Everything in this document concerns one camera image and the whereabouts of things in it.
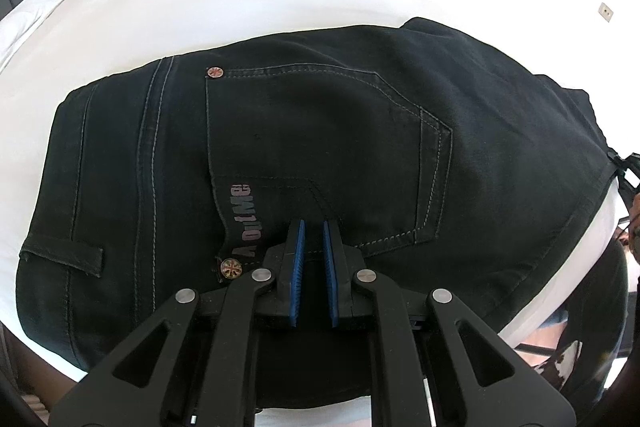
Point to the black denim pants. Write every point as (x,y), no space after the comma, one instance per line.
(350,132)

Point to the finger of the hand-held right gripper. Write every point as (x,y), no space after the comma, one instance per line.
(625,164)

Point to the square wall socket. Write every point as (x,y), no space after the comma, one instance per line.
(606,11)

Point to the bed with white sheet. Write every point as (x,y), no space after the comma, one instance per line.
(200,7)

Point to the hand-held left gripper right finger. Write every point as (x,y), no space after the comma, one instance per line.
(331,272)

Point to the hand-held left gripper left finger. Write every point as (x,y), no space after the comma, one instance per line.
(296,267)

